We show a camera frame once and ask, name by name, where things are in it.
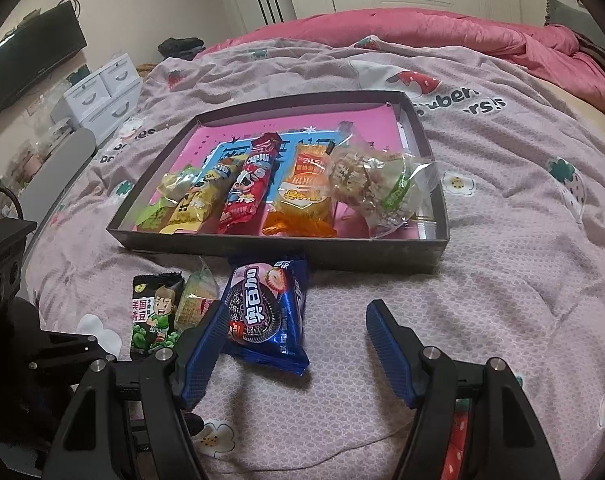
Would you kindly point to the dark striped pillow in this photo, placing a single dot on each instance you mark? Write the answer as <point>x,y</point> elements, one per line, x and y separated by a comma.
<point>595,55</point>

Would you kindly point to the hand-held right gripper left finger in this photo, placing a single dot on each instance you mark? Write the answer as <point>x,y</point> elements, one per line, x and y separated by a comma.
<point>202,355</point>

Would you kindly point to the strawberry printed blanket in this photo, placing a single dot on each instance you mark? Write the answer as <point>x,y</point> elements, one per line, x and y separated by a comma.
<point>507,260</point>

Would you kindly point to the grey cardboard box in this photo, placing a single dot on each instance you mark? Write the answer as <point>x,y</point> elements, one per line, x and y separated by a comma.
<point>282,255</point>

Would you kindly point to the small clear wafer packet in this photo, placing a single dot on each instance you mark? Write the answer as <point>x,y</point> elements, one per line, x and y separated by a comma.
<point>195,300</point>

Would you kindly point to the clear rice cracker packet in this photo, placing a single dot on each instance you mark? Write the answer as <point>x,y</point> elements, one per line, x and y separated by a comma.
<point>362,180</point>

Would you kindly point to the pink duvet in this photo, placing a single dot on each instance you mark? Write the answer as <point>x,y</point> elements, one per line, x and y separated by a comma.
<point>432,30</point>

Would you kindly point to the orange and yellow snack packet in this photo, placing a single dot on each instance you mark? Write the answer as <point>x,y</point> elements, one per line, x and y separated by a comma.
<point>302,185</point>

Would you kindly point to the blue cookie packet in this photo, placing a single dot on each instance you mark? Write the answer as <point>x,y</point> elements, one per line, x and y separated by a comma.
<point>267,310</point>

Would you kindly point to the dark clothes pile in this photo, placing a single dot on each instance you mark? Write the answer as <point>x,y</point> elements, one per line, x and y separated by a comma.
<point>180,47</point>

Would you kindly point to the pink and blue book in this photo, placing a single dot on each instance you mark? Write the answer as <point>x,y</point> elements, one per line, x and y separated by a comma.
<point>372,125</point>

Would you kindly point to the black television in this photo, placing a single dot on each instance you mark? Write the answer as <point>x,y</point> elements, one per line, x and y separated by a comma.
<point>27,60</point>

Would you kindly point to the red cartoon snack packet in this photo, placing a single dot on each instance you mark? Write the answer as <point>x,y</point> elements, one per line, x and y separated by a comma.
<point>247,185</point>

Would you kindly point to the beige bed sheet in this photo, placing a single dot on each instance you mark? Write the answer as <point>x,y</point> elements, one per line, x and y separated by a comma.
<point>582,105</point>

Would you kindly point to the green clear snack packet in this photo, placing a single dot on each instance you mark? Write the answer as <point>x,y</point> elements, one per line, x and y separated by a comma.
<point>172,180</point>

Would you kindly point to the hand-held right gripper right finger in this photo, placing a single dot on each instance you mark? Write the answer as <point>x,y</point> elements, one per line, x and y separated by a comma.
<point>387,355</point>

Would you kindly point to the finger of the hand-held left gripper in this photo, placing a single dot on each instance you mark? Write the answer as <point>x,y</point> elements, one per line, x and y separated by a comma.
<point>67,352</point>

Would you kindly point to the black green pea packet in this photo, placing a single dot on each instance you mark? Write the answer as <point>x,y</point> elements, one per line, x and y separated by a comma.
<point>155,315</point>

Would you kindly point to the white drawer unit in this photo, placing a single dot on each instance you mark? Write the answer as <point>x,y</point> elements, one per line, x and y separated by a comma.
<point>92,95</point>

